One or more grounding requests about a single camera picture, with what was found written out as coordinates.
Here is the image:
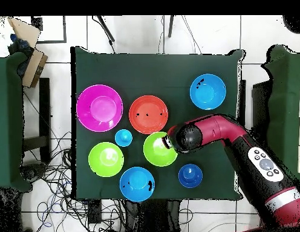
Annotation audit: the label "green bowl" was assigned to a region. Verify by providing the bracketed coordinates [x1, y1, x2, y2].
[143, 131, 179, 167]
[88, 141, 125, 178]

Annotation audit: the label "orange bowl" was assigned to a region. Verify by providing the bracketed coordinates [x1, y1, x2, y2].
[128, 94, 169, 135]

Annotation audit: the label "light blue bowl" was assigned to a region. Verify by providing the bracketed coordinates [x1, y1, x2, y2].
[189, 73, 227, 111]
[119, 166, 155, 203]

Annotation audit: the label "small dark blue bowl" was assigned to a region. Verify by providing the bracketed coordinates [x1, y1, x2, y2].
[178, 163, 203, 189]

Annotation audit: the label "light blue cup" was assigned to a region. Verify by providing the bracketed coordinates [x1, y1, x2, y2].
[114, 129, 133, 147]

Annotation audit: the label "dark green table cloth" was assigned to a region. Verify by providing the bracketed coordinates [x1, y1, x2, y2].
[71, 46, 245, 201]

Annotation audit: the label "pink bowl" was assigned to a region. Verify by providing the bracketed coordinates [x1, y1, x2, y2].
[76, 84, 123, 133]

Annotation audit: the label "black metal stand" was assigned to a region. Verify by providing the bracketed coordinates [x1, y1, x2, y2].
[236, 79, 272, 134]
[22, 77, 52, 165]

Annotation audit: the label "black tripod leg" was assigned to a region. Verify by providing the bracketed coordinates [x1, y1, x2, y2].
[168, 15, 175, 38]
[91, 15, 116, 54]

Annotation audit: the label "green cloth side table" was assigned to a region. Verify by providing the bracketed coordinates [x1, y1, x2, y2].
[0, 51, 32, 193]
[261, 44, 300, 182]

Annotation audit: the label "brown cardboard box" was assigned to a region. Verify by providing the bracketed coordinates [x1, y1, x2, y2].
[21, 48, 48, 88]

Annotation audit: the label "brown cardboard sheet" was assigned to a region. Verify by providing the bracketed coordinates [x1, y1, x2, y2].
[7, 16, 41, 48]

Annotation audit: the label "tangled floor cables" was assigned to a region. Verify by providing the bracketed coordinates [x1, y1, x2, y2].
[21, 131, 126, 232]

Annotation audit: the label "black pedestal leg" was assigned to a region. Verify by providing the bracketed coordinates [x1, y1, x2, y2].
[20, 163, 48, 182]

